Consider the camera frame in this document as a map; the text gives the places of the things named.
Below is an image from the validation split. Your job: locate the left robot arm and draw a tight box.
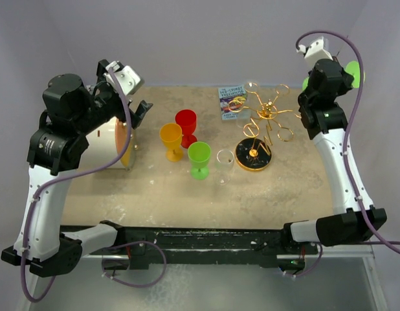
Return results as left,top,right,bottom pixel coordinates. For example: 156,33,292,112
1,71,151,277

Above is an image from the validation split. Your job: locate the green goblet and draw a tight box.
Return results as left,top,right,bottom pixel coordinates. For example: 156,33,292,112
187,141,211,180
302,60,361,91

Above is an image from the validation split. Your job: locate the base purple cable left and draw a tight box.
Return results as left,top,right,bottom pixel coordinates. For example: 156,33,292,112
101,239,170,288

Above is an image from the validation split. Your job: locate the green goblet front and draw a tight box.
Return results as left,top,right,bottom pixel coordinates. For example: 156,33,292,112
302,60,361,91

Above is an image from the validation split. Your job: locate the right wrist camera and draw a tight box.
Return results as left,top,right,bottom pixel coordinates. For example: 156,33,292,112
296,36,333,69

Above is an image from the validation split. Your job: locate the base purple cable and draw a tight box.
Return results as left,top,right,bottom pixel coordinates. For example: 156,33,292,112
282,241,324,279
101,239,170,288

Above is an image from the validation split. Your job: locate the white cylinder with orange lid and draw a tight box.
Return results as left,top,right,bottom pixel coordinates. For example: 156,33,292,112
79,117,137,170

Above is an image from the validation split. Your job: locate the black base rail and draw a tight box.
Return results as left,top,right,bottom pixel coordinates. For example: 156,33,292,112
83,225,318,271

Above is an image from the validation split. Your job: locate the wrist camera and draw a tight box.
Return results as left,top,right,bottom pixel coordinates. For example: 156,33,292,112
296,36,333,69
96,59,144,97

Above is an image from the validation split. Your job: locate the treehouse paperback book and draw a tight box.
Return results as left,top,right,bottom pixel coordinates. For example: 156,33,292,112
217,85,247,121

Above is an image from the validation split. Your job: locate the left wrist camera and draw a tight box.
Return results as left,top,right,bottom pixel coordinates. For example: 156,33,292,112
96,59,144,97

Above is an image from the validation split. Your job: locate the clear wine glass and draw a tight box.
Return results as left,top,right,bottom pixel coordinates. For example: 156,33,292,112
214,149,234,186
236,80,260,128

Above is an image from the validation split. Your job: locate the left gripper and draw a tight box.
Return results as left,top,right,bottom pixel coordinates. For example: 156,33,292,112
73,62,151,135

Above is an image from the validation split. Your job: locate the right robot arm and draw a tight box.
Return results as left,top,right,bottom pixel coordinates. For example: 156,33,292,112
280,58,387,253

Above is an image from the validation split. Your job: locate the clear wine glass standing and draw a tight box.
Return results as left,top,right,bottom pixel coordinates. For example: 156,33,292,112
214,149,234,186

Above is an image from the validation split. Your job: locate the gold wine glass rack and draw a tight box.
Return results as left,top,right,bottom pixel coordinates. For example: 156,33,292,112
234,84,298,172

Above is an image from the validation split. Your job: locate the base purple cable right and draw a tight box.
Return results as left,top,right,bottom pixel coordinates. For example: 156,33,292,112
282,241,324,279

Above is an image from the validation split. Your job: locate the red plastic goblet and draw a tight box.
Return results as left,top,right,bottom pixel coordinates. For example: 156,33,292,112
175,109,197,149

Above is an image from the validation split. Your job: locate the orange plastic goblet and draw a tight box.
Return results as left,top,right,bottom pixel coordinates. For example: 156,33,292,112
159,123,183,162

